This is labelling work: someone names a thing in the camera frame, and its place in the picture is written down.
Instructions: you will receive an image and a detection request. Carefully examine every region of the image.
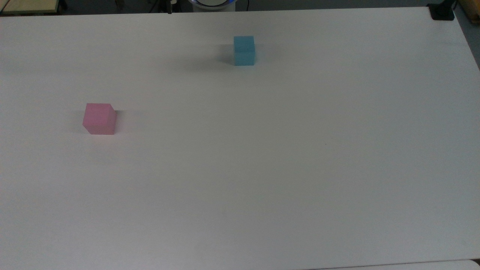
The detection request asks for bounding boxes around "black clamp stand base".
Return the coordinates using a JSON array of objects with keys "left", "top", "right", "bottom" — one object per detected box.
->
[{"left": 427, "top": 0, "right": 456, "bottom": 21}]

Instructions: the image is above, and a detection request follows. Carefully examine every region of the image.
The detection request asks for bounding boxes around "pink foam cube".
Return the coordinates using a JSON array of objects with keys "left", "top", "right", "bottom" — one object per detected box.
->
[{"left": 82, "top": 103, "right": 117, "bottom": 135}]

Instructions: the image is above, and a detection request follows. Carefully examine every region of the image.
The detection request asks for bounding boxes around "wooden board edge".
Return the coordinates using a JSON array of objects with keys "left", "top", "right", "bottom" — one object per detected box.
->
[{"left": 459, "top": 0, "right": 480, "bottom": 25}]

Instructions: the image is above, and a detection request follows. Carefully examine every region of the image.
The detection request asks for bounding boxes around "blue foam cube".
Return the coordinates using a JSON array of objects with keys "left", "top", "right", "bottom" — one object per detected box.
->
[{"left": 233, "top": 36, "right": 256, "bottom": 67}]

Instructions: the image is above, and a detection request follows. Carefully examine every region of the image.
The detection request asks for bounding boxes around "light wooden table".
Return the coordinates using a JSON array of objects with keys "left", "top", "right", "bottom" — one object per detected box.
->
[{"left": 0, "top": 0, "right": 61, "bottom": 16}]

